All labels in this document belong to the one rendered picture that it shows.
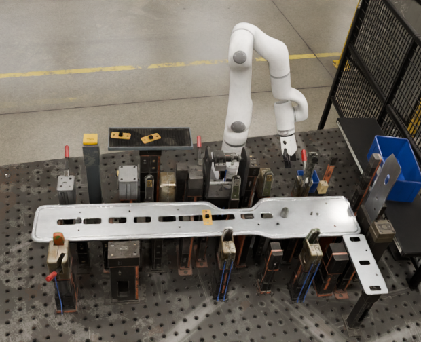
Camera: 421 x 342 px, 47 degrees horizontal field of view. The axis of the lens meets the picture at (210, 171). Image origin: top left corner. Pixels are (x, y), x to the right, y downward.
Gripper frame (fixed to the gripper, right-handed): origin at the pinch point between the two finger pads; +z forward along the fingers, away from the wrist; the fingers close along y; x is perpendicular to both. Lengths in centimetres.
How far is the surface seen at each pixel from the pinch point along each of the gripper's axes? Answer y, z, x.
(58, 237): -105, -14, 55
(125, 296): -87, 25, 49
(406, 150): 17, 1, -52
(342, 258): -45, 25, -33
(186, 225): -66, 1, 25
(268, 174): -31.5, -7.3, -0.4
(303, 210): -31.1, 10.4, -14.2
